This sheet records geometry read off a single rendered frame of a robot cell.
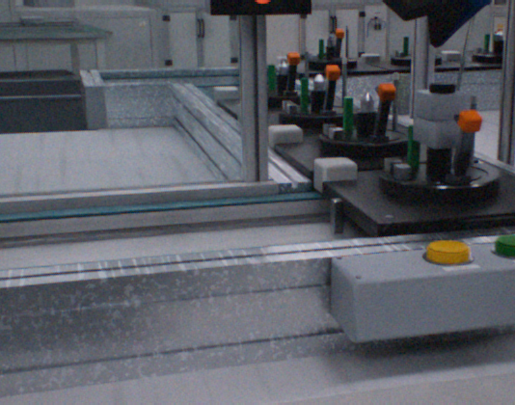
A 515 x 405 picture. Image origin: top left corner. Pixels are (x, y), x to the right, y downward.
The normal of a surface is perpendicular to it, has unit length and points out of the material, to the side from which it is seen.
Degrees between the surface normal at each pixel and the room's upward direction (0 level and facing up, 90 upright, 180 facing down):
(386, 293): 90
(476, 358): 0
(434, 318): 90
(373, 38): 90
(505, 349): 0
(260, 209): 90
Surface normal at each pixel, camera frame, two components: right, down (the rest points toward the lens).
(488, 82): 0.27, 0.25
